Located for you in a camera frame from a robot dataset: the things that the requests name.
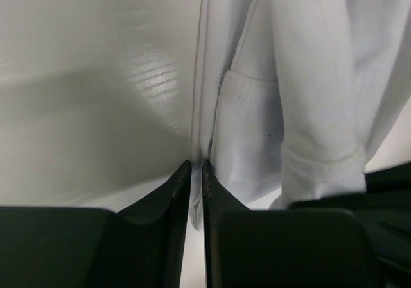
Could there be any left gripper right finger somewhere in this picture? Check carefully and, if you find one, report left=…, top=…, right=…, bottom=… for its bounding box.
left=202, top=162, right=381, bottom=287

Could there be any white skirt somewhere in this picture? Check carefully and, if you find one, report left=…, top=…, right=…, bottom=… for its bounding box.
left=189, top=0, right=411, bottom=232

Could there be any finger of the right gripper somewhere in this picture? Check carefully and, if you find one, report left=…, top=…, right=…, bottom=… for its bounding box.
left=289, top=163, right=410, bottom=287

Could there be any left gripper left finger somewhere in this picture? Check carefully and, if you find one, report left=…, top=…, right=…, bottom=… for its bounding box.
left=1, top=161, right=191, bottom=287

